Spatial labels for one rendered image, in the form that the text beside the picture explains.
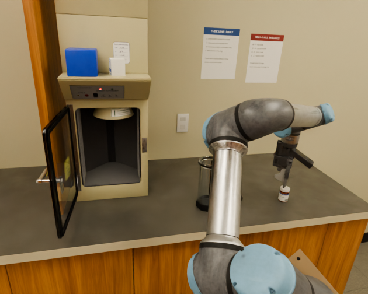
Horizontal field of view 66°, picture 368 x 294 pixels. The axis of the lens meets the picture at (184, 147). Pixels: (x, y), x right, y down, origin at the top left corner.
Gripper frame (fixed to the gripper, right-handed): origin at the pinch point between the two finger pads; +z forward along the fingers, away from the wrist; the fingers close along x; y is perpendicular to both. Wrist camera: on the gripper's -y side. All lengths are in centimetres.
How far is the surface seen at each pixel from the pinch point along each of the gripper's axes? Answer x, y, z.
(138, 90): 36, 57, -42
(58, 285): 73, 72, 29
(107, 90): 43, 67, -42
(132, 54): 32, 63, -55
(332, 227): -2.5, -24.0, 18.5
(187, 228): 41, 32, 9
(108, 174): 31, 79, 2
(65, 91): 52, 79, -42
